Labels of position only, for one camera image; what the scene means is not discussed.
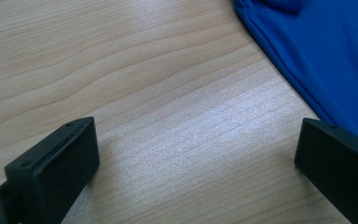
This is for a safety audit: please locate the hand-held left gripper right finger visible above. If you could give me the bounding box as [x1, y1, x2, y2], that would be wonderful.
[294, 117, 358, 224]

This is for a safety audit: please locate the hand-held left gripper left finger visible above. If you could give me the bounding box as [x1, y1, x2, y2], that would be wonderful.
[4, 116, 101, 224]

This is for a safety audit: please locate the blue t-shirt with white print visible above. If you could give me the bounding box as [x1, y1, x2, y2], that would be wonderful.
[231, 0, 358, 147]

